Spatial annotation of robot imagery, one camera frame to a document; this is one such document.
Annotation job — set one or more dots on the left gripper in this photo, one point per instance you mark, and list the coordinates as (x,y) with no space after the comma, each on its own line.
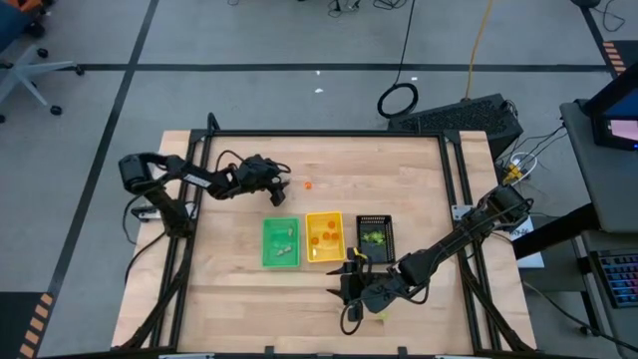
(254,174)

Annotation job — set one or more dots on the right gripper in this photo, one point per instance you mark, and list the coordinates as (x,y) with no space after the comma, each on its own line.
(376,291)

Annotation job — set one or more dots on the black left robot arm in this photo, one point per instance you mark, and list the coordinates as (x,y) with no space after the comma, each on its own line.
(167,209)

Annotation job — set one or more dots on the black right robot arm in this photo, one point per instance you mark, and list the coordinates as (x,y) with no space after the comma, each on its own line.
(458,239)

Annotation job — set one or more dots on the yellow plastic basket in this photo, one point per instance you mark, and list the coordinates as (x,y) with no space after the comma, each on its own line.
(324,254)

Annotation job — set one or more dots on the black plastic basket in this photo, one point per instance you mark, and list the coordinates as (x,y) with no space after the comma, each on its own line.
(380,251)

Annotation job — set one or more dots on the green plastic basket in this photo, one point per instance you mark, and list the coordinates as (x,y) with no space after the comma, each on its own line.
(271,234)

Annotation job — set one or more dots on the black computer tower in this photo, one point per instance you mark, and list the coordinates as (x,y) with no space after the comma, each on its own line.
(458,117)

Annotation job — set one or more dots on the white paper sheet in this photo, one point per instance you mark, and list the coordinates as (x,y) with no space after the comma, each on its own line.
(532,260)

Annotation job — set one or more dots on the black desk support beam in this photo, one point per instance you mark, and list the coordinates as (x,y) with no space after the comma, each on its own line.
(553,232)

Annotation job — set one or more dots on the grey keyboard shelf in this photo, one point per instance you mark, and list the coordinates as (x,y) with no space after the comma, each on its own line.
(593,309)

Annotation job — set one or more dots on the grey desk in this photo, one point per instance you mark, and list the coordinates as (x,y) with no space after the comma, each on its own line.
(603,189)

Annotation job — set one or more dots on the blue office chair grey base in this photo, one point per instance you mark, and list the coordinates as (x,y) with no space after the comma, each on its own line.
(25,75)

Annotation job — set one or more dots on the backlit computer keyboard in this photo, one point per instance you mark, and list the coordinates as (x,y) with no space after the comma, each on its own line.
(623,276)

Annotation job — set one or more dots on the black orange-striped floor mat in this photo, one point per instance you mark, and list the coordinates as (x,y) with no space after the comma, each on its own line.
(15,324)
(630,55)

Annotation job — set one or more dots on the orange office chair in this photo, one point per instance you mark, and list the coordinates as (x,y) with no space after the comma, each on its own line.
(30,4)

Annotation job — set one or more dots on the black computer monitor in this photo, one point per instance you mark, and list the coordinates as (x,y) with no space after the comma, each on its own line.
(613,107)

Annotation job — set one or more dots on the black aluminium table frame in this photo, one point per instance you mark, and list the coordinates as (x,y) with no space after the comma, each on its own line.
(329,133)

